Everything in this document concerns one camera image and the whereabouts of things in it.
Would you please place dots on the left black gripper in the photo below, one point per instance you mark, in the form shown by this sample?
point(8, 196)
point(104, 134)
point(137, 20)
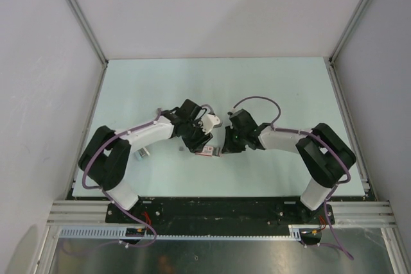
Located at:
point(197, 145)

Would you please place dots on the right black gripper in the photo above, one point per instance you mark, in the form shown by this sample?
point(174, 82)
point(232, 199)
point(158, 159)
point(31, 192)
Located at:
point(229, 147)

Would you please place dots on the red staple box with tray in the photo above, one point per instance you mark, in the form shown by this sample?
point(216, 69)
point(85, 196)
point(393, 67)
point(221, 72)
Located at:
point(210, 151)

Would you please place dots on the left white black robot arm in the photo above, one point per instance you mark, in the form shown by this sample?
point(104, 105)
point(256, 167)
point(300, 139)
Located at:
point(105, 158)

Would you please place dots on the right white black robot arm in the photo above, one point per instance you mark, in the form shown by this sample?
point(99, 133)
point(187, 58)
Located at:
point(326, 156)

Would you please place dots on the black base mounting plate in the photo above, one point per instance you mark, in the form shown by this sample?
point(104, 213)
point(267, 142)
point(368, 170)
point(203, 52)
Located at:
point(224, 216)

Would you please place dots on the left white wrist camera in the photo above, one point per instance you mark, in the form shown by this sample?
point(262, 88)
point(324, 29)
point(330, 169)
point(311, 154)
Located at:
point(209, 122)

